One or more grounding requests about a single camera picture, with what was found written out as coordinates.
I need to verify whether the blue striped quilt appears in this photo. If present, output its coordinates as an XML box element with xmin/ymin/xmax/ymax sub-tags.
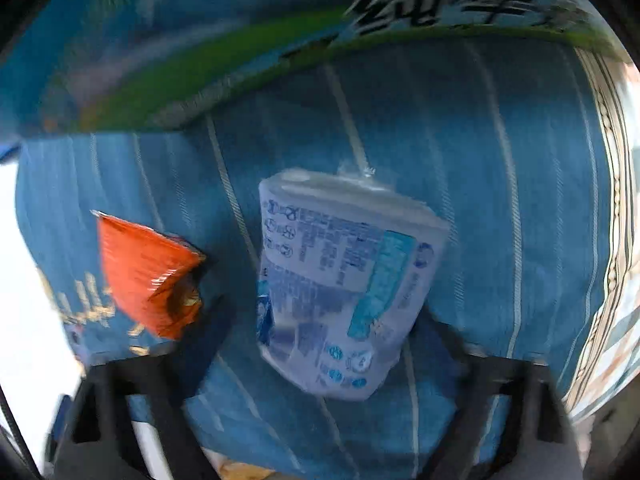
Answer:
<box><xmin>16</xmin><ymin>37</ymin><xmax>616</xmax><ymax>479</ymax></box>

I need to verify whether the plaid checkered blanket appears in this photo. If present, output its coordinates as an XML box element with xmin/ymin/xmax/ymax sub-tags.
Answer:
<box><xmin>564</xmin><ymin>49</ymin><xmax>639</xmax><ymax>422</ymax></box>

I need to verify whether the light blue tissue pack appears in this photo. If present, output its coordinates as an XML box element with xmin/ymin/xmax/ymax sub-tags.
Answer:
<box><xmin>257</xmin><ymin>168</ymin><xmax>449</xmax><ymax>402</ymax></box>

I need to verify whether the orange snack bag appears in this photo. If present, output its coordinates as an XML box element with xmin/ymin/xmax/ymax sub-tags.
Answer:
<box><xmin>94</xmin><ymin>211</ymin><xmax>206</xmax><ymax>340</ymax></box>

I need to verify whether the open cardboard box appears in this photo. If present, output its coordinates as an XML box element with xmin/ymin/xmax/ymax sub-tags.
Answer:
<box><xmin>1</xmin><ymin>0</ymin><xmax>627</xmax><ymax>143</ymax></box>

